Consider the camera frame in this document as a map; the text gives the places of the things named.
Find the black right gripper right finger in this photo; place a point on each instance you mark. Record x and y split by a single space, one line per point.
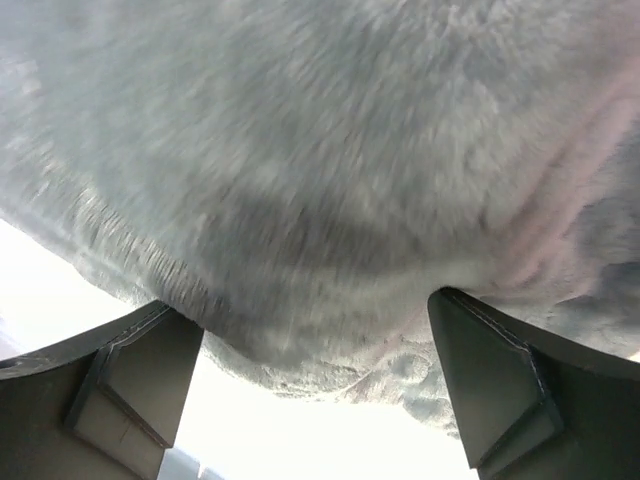
530 404

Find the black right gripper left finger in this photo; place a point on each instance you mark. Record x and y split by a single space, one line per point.
103 404

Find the white pillowcase with cream ruffle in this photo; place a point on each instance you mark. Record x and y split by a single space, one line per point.
298 177

